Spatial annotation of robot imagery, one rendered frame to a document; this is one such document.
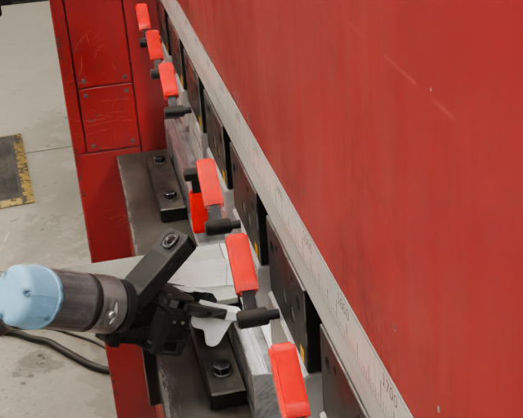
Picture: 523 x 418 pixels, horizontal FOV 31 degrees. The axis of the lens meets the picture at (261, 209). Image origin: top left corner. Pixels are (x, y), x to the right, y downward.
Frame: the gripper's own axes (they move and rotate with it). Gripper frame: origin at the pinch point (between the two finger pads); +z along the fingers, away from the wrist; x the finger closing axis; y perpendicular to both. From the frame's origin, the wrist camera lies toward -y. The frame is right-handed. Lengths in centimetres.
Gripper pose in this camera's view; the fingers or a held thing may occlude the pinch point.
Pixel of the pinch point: (226, 303)
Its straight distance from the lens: 138.2
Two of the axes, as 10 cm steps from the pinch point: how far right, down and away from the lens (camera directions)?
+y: -3.2, 9.4, 0.9
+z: 6.7, 1.6, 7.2
